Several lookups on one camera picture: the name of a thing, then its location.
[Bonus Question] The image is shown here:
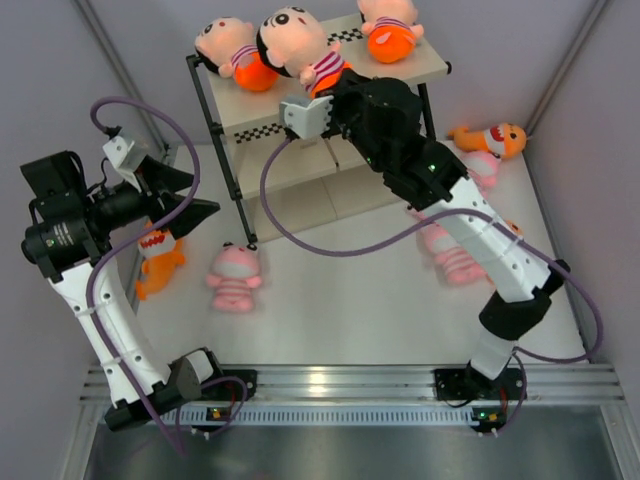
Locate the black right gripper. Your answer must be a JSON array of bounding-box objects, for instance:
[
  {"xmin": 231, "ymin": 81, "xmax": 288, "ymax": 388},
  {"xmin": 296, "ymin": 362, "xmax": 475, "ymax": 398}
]
[{"xmin": 312, "ymin": 67, "xmax": 386, "ymax": 174}]

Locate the small boy doll plush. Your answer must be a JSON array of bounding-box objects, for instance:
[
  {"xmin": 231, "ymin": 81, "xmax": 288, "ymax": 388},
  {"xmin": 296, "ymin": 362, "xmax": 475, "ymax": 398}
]
[{"xmin": 256, "ymin": 6, "xmax": 352, "ymax": 98}]

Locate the large boy doll plush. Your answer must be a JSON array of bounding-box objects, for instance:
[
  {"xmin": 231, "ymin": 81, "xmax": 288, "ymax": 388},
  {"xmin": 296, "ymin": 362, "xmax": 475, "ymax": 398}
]
[{"xmin": 357, "ymin": 0, "xmax": 424, "ymax": 64}]

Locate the black-haired boy doll plush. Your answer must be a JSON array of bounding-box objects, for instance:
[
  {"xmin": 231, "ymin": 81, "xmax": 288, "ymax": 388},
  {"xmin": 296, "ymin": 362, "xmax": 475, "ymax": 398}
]
[{"xmin": 194, "ymin": 17, "xmax": 278, "ymax": 93}]

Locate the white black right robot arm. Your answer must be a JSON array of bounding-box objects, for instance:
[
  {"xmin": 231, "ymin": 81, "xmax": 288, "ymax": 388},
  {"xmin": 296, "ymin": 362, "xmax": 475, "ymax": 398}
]
[{"xmin": 315, "ymin": 69, "xmax": 564, "ymax": 397}]

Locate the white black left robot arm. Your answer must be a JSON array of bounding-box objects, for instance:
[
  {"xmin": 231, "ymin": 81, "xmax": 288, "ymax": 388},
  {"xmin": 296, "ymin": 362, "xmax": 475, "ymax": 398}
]
[{"xmin": 20, "ymin": 151, "xmax": 226, "ymax": 431}]

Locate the beige black three-tier shelf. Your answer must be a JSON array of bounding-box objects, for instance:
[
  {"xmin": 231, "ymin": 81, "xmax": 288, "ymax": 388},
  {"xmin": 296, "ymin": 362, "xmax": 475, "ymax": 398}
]
[{"xmin": 187, "ymin": 6, "xmax": 453, "ymax": 243}]

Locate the orange shark plush left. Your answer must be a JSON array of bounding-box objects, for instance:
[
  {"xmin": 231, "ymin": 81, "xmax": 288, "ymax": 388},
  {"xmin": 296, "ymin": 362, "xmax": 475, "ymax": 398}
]
[{"xmin": 135, "ymin": 230, "xmax": 186, "ymax": 301}]

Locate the orange shark plush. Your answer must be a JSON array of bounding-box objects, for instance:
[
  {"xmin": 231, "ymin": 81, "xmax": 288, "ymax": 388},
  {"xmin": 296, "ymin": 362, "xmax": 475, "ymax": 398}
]
[
  {"xmin": 506, "ymin": 220, "xmax": 523, "ymax": 241},
  {"xmin": 135, "ymin": 230, "xmax": 186, "ymax": 301},
  {"xmin": 447, "ymin": 123, "xmax": 528, "ymax": 159}
]

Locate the pink striped plush left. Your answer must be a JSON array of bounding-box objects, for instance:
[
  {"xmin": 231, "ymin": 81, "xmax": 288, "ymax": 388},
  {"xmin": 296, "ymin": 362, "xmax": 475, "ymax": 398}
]
[{"xmin": 206, "ymin": 242, "xmax": 263, "ymax": 314}]

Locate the pink striped plush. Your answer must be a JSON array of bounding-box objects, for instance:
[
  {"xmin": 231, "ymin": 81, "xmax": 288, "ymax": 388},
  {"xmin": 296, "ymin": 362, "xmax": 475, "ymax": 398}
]
[
  {"xmin": 418, "ymin": 223, "xmax": 487, "ymax": 286},
  {"xmin": 462, "ymin": 151, "xmax": 501, "ymax": 191},
  {"xmin": 206, "ymin": 242, "xmax": 263, "ymax": 314}
]

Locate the pink striped plush far right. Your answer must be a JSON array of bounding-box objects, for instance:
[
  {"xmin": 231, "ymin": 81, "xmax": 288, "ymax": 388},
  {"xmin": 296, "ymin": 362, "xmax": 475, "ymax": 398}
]
[{"xmin": 462, "ymin": 151, "xmax": 501, "ymax": 191}]

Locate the orange shark plush far right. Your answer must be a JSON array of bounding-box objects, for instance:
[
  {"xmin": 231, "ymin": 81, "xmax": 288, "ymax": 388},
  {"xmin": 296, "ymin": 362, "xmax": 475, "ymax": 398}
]
[{"xmin": 447, "ymin": 123, "xmax": 528, "ymax": 159}]

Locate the pink striped plush lower right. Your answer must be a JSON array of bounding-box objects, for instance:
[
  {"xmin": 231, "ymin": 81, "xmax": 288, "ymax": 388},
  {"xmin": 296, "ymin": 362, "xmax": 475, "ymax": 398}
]
[{"xmin": 418, "ymin": 223, "xmax": 487, "ymax": 286}]

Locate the orange shark plush near right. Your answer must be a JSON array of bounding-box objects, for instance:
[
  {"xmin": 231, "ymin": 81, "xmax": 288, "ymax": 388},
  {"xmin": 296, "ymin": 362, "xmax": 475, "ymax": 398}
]
[{"xmin": 506, "ymin": 220, "xmax": 523, "ymax": 241}]

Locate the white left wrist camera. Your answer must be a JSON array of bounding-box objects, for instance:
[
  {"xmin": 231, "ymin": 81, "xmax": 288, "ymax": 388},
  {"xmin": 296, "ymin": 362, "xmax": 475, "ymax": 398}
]
[{"xmin": 102, "ymin": 127, "xmax": 148, "ymax": 173}]

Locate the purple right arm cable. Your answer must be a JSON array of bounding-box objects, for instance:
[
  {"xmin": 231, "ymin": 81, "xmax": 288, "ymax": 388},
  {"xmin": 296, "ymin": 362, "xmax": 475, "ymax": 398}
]
[{"xmin": 259, "ymin": 137, "xmax": 605, "ymax": 364}]

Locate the white slotted cable duct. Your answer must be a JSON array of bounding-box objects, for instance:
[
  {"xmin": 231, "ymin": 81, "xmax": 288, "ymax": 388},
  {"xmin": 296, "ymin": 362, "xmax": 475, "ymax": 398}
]
[{"xmin": 182, "ymin": 403, "xmax": 478, "ymax": 427}]

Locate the aluminium mounting rail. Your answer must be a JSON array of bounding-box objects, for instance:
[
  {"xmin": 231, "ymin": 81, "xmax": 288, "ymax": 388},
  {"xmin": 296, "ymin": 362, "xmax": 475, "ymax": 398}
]
[{"xmin": 79, "ymin": 364, "xmax": 626, "ymax": 402}]

